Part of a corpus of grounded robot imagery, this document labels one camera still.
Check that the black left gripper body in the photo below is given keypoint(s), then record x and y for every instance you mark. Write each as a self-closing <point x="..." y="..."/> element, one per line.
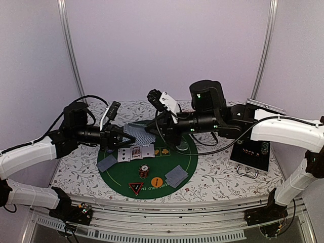
<point x="105" y="136"/>

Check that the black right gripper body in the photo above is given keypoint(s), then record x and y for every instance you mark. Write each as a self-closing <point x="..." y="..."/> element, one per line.
<point x="173" y="137"/>

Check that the three of spades card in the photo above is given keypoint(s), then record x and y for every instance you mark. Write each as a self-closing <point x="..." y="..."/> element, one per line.
<point x="123" y="155"/>

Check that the king face card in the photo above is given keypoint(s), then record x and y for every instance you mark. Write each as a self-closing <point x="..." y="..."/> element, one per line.
<point x="135" y="152"/>

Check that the clear green dealer button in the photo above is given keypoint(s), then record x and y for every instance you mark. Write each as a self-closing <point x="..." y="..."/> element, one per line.
<point x="183" y="146"/>

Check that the blue dealt card player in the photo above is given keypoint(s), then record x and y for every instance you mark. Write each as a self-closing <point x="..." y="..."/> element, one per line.
<point x="106" y="163"/>

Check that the red chip stack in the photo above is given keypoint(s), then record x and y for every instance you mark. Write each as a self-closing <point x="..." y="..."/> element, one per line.
<point x="143" y="171"/>

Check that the blue patterned dealt card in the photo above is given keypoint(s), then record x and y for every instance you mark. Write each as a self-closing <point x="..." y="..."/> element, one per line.
<point x="176" y="180"/>

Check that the red black triangle token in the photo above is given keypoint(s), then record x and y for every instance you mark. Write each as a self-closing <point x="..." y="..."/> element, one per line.
<point x="136" y="187"/>

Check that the orange round blind button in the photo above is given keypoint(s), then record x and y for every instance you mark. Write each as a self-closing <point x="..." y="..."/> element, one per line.
<point x="157" y="182"/>

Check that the red pip face-up card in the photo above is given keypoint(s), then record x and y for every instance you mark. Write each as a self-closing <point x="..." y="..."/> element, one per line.
<point x="148" y="151"/>

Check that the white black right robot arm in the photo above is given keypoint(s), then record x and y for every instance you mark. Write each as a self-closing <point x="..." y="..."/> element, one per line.
<point x="210" y="113"/>

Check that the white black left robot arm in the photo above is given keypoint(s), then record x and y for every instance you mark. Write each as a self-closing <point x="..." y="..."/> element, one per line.
<point x="55" y="144"/>

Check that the round green poker mat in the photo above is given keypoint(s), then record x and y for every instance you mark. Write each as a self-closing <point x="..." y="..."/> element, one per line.
<point x="120" y="175"/>

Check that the floral white tablecloth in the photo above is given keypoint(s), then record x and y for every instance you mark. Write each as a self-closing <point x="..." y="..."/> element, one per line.
<point x="214" y="178"/>

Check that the aluminium poker chip case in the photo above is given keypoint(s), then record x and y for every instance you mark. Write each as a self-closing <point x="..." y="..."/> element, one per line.
<point x="246" y="154"/>

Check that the green chip stack in case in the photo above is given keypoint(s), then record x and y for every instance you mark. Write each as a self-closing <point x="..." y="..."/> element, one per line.
<point x="264" y="148"/>

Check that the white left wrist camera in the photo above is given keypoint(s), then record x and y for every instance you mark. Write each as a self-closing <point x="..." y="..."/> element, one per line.
<point x="109" y="115"/>

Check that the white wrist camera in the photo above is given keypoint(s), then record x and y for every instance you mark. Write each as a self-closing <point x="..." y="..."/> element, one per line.
<point x="109" y="115"/>
<point x="163" y="101"/>

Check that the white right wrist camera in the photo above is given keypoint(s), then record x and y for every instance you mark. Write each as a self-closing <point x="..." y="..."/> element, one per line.
<point x="163" y="101"/>

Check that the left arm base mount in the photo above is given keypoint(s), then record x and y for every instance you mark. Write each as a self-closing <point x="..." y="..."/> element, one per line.
<point x="66" y="212"/>

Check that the aluminium front rail frame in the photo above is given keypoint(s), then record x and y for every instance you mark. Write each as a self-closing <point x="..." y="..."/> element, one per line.
<point x="208" y="221"/>

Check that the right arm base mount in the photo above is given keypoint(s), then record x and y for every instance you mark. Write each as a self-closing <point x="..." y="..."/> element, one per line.
<point x="275" y="218"/>

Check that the right aluminium frame post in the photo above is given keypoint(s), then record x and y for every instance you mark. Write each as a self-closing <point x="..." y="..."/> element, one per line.
<point x="266" y="48"/>

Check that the aluminium frame post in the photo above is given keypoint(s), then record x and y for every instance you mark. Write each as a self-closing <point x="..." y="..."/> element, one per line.
<point x="266" y="48"/>
<point x="69" y="46"/>

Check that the left aluminium frame post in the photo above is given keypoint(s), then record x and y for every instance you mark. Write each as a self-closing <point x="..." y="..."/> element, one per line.
<point x="69" y="46"/>

